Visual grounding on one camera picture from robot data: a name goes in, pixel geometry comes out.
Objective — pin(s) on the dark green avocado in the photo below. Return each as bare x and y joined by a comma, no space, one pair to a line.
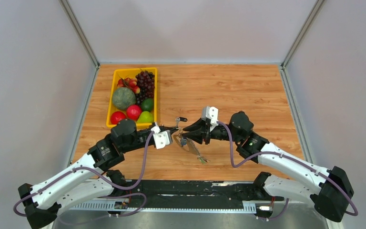
147,105

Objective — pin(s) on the red apple middle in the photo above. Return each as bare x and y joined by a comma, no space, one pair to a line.
133,112

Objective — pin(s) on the red apple left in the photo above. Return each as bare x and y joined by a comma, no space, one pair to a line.
116,117

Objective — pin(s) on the key with black tag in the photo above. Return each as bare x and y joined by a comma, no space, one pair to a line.
180,119

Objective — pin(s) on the right aluminium frame post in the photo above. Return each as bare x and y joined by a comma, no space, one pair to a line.
303,31

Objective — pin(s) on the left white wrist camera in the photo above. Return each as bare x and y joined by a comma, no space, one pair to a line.
162,138

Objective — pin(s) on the dark red grape bunch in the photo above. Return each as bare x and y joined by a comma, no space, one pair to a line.
146,84

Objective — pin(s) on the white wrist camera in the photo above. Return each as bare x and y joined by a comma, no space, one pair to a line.
210,116
162,138

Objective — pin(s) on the left aluminium frame post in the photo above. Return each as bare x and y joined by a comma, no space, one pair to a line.
79,31

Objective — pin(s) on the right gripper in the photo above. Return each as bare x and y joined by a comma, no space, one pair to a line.
198,136

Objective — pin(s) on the aluminium frame post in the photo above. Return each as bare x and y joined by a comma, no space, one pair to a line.
79,31
303,31

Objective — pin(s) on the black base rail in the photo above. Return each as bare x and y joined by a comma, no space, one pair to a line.
169,196

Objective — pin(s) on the yellow plastic fruit bin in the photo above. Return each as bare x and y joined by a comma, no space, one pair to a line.
132,72

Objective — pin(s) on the red apple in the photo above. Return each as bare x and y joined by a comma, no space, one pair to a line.
133,112
116,117

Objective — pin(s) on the keys with blue black tags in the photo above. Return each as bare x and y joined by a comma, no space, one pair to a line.
183,141

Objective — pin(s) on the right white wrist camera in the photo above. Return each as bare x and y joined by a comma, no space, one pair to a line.
210,116

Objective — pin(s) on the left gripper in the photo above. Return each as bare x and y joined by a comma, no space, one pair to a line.
172,129

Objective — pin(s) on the red peaches cluster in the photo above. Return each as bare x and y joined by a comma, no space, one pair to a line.
131,83

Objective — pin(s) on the light green pear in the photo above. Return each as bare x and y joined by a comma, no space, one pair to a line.
145,117

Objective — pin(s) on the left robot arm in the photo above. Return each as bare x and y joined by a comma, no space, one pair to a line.
91,176

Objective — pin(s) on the green round melon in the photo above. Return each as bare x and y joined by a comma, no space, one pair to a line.
122,98

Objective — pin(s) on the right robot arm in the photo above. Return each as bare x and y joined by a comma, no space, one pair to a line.
328,191

